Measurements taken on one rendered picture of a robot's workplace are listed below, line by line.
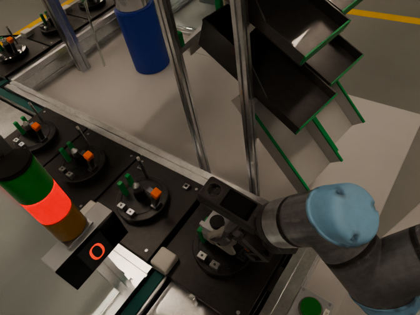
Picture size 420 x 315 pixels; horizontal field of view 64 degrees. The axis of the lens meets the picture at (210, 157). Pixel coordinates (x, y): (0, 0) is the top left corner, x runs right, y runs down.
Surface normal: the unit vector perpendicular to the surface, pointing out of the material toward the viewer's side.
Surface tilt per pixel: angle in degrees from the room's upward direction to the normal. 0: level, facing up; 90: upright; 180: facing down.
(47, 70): 90
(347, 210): 40
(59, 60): 90
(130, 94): 0
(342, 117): 45
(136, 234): 0
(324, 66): 25
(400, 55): 0
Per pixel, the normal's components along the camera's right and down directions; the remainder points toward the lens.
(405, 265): -0.67, -0.07
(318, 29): 0.16, -0.38
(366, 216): 0.41, -0.25
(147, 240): -0.15, -0.65
